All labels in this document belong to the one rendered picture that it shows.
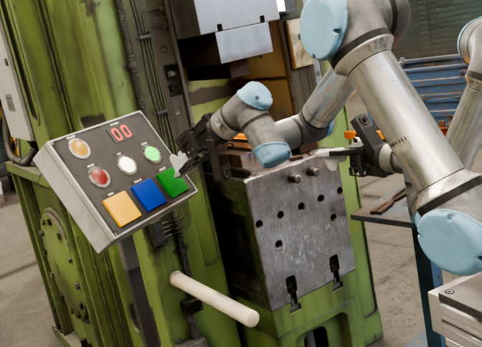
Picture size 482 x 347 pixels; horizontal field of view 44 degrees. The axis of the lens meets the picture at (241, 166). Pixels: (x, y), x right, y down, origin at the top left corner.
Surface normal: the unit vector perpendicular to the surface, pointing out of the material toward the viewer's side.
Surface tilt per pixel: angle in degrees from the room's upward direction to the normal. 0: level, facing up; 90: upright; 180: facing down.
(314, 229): 90
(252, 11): 90
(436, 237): 96
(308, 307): 90
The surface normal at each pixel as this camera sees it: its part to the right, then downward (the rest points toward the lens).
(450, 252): -0.74, 0.40
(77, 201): -0.51, 0.29
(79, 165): 0.63, -0.51
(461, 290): -0.19, -0.96
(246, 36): 0.54, 0.09
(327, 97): -0.58, 0.55
